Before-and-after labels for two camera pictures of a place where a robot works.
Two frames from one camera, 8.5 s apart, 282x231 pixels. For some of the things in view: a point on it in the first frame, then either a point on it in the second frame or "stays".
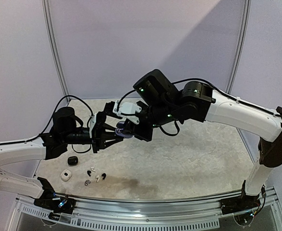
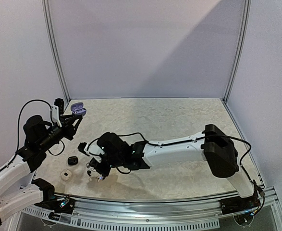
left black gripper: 98,136 -> 67,125
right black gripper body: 141,127 -> 96,167
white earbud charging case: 66,175 stays
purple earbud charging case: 119,129 -> 77,109
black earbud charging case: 72,160 stays
